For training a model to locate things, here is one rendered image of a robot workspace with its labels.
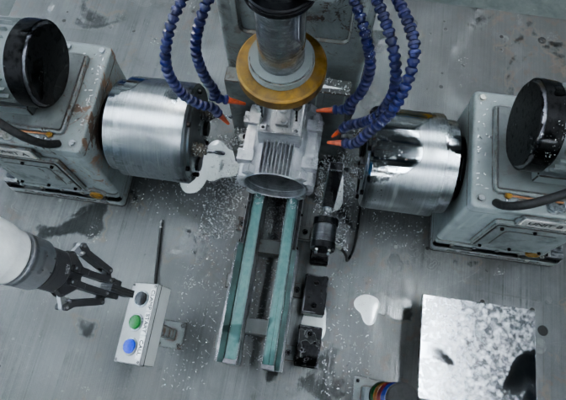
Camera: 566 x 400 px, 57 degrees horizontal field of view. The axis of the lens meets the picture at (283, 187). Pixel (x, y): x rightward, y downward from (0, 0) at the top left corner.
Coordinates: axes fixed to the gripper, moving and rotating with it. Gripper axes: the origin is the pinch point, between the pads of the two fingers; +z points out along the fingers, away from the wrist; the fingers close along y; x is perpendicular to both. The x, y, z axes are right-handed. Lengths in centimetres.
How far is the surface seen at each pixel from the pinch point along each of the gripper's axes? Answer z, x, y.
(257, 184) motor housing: 25.2, -13.5, 33.8
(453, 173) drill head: 27, -61, 36
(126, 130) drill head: -3.4, 6.3, 35.4
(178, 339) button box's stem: 33.6, 6.1, -6.2
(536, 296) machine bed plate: 70, -78, 19
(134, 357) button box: 8.0, -1.7, -12.2
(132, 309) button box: 8.0, 1.8, -2.6
